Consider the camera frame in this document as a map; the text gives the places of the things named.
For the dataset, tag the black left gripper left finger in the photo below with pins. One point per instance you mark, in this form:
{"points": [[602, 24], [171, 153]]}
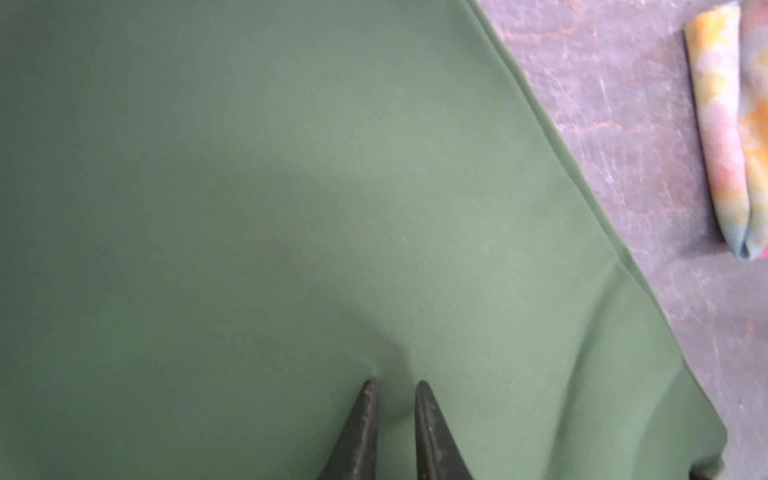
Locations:
{"points": [[354, 456]]}

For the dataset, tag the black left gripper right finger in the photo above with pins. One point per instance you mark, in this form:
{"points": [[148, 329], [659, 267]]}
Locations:
{"points": [[437, 454]]}

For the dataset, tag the dark green skirt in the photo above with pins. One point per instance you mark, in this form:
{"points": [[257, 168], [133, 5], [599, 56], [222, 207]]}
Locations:
{"points": [[219, 218]]}

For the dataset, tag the pastel floral skirt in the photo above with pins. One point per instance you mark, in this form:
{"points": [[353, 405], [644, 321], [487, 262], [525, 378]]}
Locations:
{"points": [[727, 57]]}

